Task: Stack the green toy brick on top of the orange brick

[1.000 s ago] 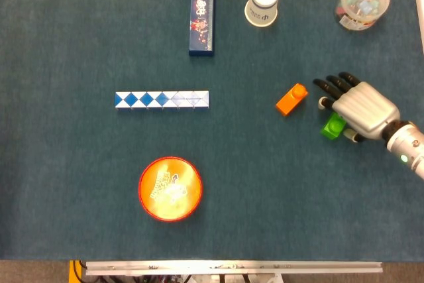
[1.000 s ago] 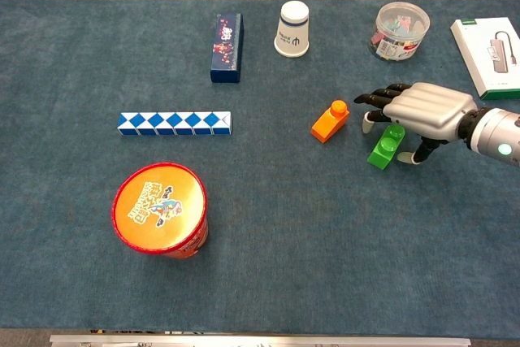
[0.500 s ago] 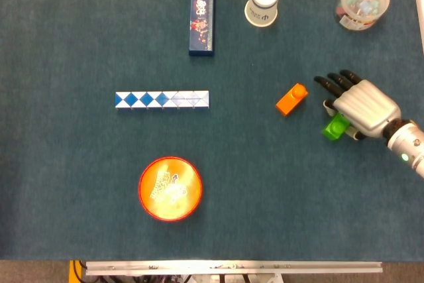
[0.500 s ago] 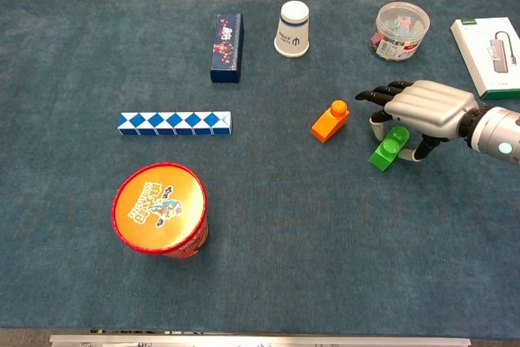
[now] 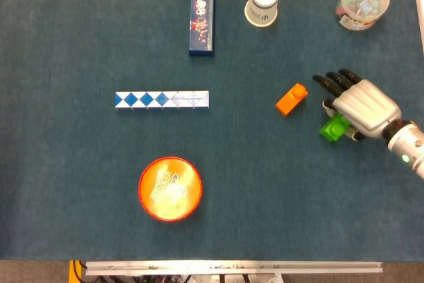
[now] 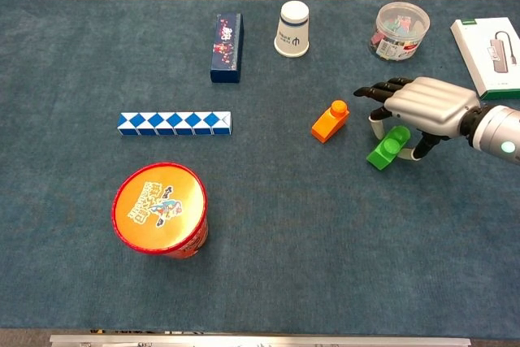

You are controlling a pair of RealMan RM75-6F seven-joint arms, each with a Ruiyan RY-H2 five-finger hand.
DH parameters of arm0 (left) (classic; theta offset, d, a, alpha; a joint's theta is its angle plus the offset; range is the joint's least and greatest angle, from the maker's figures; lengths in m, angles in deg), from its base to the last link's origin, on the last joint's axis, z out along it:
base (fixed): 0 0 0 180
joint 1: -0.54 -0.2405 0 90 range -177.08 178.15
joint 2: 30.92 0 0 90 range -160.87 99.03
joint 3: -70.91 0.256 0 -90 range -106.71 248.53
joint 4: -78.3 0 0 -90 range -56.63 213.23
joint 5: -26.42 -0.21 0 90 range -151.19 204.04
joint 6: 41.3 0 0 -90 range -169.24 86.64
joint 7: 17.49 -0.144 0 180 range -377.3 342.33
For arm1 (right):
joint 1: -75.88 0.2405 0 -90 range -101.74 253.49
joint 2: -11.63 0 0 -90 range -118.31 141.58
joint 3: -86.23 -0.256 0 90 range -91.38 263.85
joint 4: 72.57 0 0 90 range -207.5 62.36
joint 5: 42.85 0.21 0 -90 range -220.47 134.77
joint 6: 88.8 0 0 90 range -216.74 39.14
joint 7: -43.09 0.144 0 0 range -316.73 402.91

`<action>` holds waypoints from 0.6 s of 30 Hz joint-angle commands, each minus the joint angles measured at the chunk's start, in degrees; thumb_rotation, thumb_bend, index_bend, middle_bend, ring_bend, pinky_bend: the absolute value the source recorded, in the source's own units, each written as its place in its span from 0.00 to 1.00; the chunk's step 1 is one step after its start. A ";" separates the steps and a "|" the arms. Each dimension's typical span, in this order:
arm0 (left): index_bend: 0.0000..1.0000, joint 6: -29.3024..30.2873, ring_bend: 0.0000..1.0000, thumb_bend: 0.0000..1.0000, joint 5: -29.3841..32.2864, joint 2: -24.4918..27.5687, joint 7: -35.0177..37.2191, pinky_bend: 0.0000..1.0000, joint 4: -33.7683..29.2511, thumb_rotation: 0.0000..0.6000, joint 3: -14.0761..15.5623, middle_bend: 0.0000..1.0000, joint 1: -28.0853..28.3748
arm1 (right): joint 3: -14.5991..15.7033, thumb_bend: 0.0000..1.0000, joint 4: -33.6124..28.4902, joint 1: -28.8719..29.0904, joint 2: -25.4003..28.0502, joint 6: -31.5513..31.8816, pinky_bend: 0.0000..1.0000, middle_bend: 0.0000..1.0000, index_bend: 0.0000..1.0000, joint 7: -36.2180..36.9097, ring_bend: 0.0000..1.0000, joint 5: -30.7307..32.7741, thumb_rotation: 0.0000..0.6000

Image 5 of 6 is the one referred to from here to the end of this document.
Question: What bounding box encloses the clear plastic clip jar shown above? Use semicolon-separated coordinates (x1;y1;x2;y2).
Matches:
333;0;391;30

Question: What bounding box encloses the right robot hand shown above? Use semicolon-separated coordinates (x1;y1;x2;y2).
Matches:
312;68;402;141

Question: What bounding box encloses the white green product box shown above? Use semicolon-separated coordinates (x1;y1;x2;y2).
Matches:
413;0;424;57

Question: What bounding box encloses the yellow frame part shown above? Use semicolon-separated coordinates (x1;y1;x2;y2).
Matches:
68;260;83;283

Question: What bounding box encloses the orange instant noodle cup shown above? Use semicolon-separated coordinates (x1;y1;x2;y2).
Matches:
138;156;203;222

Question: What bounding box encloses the dark blue rectangular box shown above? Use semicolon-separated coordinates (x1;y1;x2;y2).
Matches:
188;0;215;57

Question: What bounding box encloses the green toy brick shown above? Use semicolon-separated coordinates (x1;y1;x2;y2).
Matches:
319;112;351;142

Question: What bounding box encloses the aluminium rail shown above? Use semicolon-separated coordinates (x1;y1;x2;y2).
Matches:
85;260;383;276

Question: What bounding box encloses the blue table cloth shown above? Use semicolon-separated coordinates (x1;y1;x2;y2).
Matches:
0;0;424;262

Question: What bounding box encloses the orange toy brick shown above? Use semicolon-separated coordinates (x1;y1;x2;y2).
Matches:
275;83;309;117

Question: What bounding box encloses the blue white snake puzzle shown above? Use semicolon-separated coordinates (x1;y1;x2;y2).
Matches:
115;90;210;111

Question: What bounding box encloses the white paper cup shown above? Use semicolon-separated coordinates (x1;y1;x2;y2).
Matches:
244;0;279;28

